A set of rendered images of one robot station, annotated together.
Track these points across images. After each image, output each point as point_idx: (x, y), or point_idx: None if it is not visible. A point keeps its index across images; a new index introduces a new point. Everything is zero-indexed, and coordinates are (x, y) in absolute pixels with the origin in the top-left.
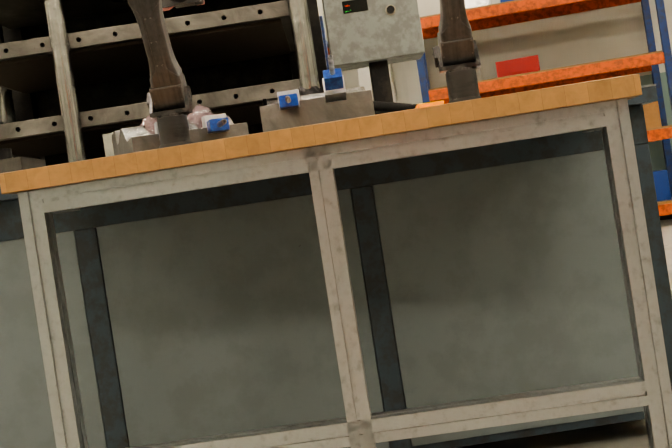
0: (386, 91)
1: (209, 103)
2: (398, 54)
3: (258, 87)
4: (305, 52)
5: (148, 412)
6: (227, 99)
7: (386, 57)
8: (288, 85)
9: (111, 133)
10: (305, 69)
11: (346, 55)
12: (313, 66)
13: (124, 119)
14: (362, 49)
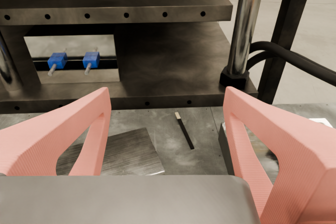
0: (297, 14)
1: (136, 18)
2: None
3: (189, 8)
4: None
5: None
6: (155, 16)
7: None
8: (220, 10)
9: (33, 37)
10: (250, 6)
11: None
12: (259, 3)
13: (45, 23)
14: None
